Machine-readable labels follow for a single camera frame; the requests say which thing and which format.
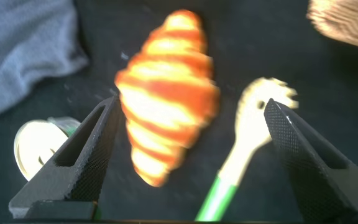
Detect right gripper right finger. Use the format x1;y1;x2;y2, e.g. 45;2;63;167
263;98;358;224

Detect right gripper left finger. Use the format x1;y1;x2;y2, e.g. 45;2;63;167
8;94;124;220

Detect green handled pasta spoon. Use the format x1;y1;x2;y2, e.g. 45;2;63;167
195;77;300;222

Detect toy croissant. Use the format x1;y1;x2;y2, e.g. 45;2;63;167
114;9;221;188

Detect rectangular wicker basket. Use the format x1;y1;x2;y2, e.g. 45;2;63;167
306;0;358;53

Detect pull tab tin can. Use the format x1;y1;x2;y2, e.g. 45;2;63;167
13;116;82;182

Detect gray towel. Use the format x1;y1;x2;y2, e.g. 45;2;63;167
0;0;90;121

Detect black tablecloth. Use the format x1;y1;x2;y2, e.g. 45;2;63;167
0;0;358;224

